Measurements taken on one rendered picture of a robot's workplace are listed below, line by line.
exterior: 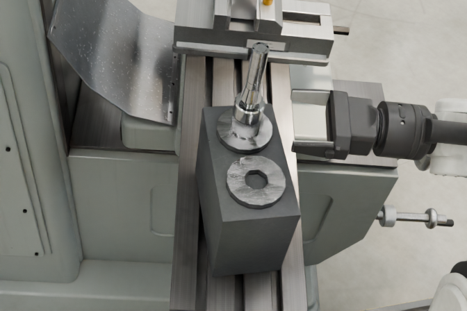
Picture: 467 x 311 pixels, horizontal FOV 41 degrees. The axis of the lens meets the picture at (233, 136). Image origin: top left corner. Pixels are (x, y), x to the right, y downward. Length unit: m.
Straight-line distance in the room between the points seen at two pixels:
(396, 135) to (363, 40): 2.01
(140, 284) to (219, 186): 0.98
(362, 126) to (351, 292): 1.28
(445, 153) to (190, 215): 0.45
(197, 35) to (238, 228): 0.55
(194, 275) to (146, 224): 0.66
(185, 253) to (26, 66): 0.45
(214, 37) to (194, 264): 0.52
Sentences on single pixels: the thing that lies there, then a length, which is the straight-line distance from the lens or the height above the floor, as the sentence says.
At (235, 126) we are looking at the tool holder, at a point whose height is 1.16.
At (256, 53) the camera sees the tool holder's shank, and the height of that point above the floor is 1.32.
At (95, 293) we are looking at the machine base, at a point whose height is 0.20.
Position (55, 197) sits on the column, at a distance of 1.55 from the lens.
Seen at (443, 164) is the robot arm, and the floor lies 1.17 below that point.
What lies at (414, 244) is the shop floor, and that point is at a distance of 2.35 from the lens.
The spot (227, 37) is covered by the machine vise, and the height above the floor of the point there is 0.99.
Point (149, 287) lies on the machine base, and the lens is 1.88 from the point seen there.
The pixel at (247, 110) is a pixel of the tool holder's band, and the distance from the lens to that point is 0.93.
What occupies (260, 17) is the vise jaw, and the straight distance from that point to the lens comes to 1.32.
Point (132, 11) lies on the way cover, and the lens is 1.51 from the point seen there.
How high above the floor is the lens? 1.91
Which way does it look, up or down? 52 degrees down
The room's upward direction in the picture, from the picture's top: 10 degrees clockwise
